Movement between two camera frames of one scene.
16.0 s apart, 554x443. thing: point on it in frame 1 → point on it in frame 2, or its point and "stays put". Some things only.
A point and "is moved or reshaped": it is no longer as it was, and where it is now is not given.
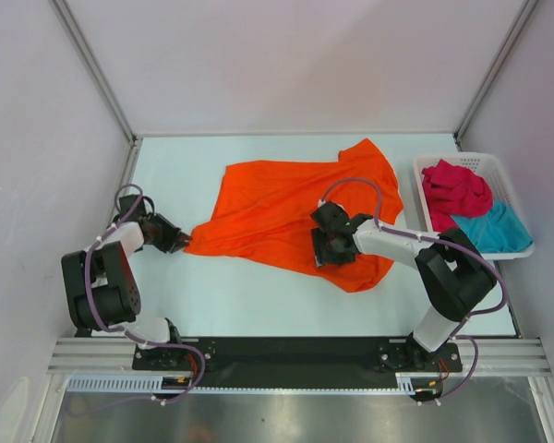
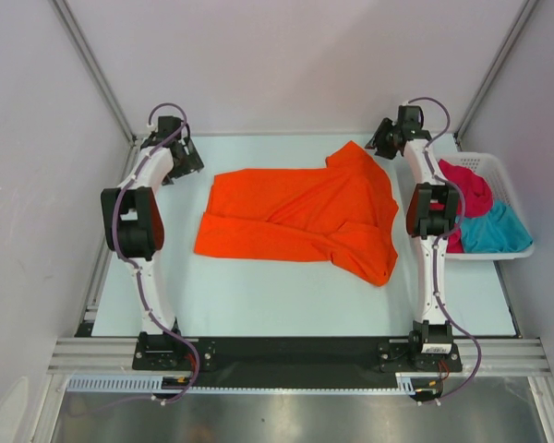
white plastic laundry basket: (488, 166) stays put
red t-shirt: (454, 190) stays put
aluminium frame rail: (478, 356) stays put
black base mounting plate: (295, 362) stays put
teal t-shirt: (499, 231) stays put
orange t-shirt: (264, 212) is moved or reshaped
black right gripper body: (327, 251) → (385, 139)
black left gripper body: (164, 233) → (189, 162)
